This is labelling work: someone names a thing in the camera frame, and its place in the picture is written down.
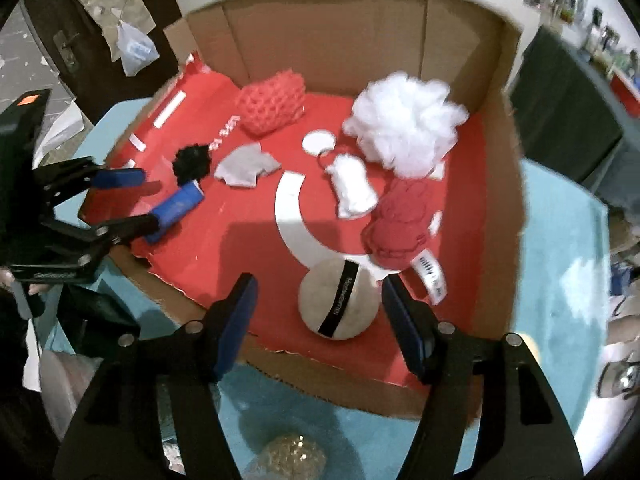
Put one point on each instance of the clear plastic bag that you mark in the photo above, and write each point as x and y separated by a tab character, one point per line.
135	47

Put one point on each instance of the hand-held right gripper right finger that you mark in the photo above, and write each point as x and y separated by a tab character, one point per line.
406	332

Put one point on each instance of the white bath pouf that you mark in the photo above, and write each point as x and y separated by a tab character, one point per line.
407	120

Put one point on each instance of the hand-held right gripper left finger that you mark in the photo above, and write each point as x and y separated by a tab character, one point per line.
237	330

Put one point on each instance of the red knitted hat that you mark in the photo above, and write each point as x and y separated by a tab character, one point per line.
400	225

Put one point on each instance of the red cardboard box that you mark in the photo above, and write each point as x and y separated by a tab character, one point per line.
380	60

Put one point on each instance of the grey sock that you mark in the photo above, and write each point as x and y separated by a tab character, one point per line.
245	165

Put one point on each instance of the beige powder puff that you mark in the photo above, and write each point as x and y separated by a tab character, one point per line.
336	300

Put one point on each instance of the table with dark cloth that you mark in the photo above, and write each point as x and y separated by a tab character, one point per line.
575	110

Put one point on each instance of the person's left hand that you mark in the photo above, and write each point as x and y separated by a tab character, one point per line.
34	289

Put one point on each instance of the small jar of gold beads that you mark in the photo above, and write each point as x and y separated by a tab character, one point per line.
295	455

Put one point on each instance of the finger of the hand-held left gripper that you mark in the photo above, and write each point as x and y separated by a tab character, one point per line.
127	227
117	178

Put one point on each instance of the black yarn ball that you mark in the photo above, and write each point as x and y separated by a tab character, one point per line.
192	160

